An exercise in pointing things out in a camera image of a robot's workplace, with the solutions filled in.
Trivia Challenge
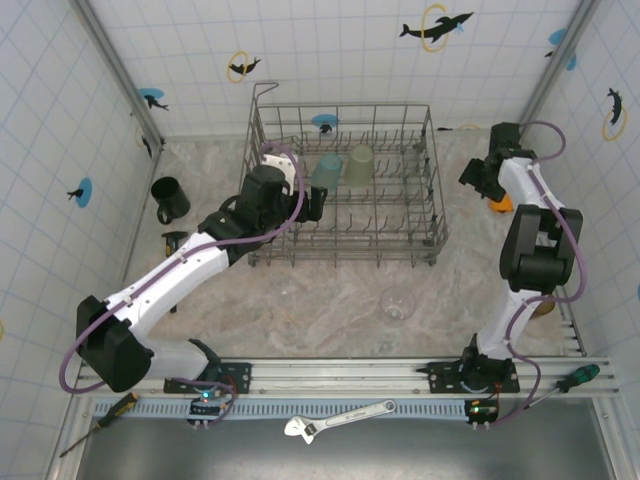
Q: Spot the light blue plastic cup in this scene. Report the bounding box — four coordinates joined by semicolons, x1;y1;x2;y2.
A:
310;152;344;191

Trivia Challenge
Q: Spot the pale green plastic cup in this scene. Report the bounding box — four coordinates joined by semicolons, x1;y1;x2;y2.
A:
343;144;376;187

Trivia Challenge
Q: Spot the clear plastic cup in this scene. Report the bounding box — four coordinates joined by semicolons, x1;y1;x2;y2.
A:
379;285;418;326

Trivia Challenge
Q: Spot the brown translucent plastic cup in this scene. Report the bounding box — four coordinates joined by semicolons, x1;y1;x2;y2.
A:
529;297;557;319

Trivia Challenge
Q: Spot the fish blue oval sticker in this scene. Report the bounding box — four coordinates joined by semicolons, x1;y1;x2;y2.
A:
309;113;341;136

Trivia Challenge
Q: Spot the black mug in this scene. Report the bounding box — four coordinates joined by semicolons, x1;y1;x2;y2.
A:
150;176;192;225

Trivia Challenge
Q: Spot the black digital caliper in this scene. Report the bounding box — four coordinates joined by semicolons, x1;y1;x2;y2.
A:
160;230;190;315

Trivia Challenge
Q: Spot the shark blue oval sticker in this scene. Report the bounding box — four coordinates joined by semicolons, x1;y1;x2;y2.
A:
137;87;170;112

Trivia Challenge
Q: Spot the seal blue oval sticker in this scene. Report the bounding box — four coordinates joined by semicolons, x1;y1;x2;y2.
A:
66;177;95;209

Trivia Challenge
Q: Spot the silver adjustable wrench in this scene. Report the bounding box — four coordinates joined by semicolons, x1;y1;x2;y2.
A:
283;398;398;446

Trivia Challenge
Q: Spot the black controller board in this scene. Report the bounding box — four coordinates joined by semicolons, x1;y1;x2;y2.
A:
463;397;500;431
188;389;225;431

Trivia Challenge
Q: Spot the green black screwdriver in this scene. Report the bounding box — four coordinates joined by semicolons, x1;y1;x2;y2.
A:
522;363;602;414

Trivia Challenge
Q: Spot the yellow black screwdriver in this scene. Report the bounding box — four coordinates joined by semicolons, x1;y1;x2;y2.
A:
58;391;141;459

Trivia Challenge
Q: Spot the grey wire dish rack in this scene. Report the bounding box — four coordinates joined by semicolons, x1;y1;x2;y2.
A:
238;82;450;271

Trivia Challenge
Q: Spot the aluminium frame post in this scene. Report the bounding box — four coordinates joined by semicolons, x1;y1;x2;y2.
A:
512;0;601;141
73;0;166;151

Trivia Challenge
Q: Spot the seahorse yellow ring sticker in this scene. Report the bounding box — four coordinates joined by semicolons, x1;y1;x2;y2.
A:
601;87;629;142

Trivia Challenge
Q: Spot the blue blob wall sticker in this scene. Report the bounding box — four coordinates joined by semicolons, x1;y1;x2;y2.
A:
543;27;579;72

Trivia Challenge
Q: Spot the large dolphin ring sticker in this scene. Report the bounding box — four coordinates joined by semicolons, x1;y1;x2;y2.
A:
398;3;475;54

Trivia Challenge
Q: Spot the small dolphin ring sticker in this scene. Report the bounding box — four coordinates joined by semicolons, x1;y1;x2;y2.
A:
227;49;263;84

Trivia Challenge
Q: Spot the aluminium mounting rail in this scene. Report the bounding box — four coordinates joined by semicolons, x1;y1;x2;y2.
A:
73;355;621;401

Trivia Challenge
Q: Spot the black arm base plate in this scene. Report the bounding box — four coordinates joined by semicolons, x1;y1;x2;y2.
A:
427;360;521;395
163;360;253;396

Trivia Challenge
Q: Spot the blue-grey slotted cable duct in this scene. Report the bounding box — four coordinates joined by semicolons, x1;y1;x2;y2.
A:
92;397;501;422

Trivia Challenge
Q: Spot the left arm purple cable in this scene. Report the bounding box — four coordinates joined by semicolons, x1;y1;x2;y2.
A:
58;142;307;430

